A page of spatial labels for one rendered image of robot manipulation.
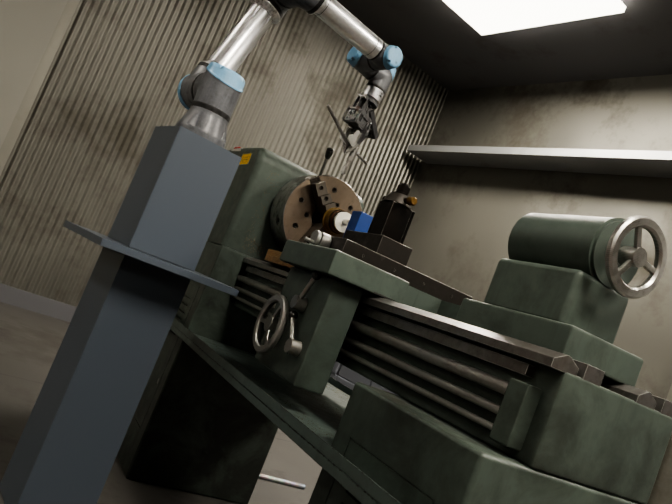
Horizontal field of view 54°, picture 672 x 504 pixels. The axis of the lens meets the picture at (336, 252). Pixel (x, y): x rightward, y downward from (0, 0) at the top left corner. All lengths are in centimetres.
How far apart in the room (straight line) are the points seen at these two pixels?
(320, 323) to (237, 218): 93
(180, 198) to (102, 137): 334
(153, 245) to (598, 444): 119
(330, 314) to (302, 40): 452
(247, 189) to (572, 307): 143
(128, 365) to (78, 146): 337
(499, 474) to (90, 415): 116
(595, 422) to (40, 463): 135
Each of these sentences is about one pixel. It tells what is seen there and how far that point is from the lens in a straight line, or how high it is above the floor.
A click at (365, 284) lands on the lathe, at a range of 151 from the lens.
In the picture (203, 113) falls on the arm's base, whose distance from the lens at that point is 190.
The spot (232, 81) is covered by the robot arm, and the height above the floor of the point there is 129.
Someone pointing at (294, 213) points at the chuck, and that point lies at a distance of 226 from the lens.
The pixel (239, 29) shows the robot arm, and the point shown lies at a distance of 215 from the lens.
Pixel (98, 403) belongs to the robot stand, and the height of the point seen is 34.
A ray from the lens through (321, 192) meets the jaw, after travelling 226.
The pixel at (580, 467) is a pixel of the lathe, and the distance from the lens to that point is 118.
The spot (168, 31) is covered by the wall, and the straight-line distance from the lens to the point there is 535.
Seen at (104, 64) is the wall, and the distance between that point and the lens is 517.
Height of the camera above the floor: 79
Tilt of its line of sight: 5 degrees up
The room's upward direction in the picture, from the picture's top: 22 degrees clockwise
